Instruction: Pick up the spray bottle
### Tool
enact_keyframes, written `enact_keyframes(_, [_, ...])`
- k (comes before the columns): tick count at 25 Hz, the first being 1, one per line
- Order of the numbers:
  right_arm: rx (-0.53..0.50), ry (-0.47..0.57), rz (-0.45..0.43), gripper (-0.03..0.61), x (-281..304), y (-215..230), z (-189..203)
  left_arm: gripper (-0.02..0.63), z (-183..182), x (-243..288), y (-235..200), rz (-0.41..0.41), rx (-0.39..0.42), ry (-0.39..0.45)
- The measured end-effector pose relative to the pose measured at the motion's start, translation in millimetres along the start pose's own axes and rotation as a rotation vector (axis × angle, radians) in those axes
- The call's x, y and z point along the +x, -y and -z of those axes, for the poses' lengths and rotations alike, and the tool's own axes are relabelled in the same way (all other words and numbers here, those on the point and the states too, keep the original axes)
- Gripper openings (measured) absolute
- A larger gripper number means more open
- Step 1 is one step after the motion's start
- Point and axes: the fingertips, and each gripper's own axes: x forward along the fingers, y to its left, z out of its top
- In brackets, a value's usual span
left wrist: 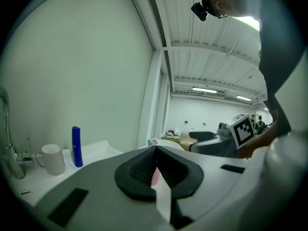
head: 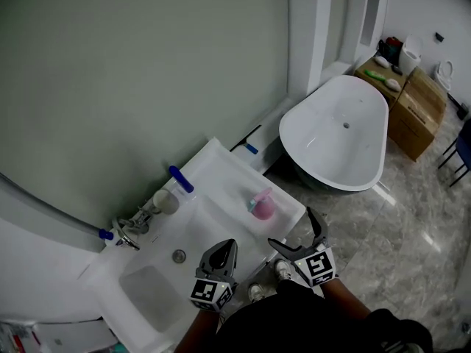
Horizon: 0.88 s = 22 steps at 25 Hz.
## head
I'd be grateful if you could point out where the person's right forearm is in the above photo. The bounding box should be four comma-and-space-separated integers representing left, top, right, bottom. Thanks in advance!
319, 279, 371, 320

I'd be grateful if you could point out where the person's left white shoe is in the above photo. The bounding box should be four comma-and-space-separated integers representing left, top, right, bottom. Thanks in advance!
247, 282, 266, 303

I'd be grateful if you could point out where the chrome faucet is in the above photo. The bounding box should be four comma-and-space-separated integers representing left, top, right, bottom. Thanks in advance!
111, 205, 152, 252

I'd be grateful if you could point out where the dark blue chair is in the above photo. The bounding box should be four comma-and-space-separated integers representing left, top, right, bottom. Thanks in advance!
437, 118, 471, 188

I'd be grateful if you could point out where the black squeegee blue handle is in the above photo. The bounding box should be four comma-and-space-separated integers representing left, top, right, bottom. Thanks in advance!
229, 124, 263, 156

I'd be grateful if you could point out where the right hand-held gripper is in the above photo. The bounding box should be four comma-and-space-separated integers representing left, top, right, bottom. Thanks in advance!
266, 206, 339, 288

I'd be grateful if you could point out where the white vanity sink cabinet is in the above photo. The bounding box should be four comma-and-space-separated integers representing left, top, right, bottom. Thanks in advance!
84, 136, 307, 353

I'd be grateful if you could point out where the red and dark bag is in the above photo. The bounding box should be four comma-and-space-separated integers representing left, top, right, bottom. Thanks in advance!
378, 35, 404, 66

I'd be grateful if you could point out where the person's right white shoe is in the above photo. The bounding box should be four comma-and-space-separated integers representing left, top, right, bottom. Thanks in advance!
273, 258, 292, 282

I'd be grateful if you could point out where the white storage box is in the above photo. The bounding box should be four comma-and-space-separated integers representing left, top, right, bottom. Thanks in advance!
33, 318, 119, 349

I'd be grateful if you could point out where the green brush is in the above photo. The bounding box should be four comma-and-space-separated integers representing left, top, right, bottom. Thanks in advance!
364, 68, 385, 85

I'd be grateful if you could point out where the person's black clothing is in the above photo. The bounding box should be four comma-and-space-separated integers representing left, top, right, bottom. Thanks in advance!
216, 280, 433, 353

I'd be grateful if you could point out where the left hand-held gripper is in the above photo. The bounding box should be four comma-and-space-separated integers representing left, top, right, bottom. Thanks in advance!
188, 238, 239, 313

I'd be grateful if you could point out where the person's white shoe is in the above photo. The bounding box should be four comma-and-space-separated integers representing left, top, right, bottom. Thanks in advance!
247, 282, 266, 303
273, 258, 292, 282

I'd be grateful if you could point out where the white toilet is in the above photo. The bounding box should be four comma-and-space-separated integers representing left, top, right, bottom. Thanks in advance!
398, 34, 424, 76
435, 60, 455, 92

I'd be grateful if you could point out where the grey cup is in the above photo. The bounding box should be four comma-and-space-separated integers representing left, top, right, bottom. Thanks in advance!
152, 188, 180, 215

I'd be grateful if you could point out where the large brown cardboard box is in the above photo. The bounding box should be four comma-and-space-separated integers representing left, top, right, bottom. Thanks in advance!
387, 93, 443, 163

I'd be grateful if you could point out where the oval white bathtub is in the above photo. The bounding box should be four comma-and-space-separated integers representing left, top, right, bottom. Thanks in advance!
277, 74, 390, 195

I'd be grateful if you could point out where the person's left forearm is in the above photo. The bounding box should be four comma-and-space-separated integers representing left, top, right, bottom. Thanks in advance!
171, 306, 226, 353

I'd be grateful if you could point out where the white bottle with blue cap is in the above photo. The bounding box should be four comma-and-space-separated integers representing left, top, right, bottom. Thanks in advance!
98, 227, 123, 248

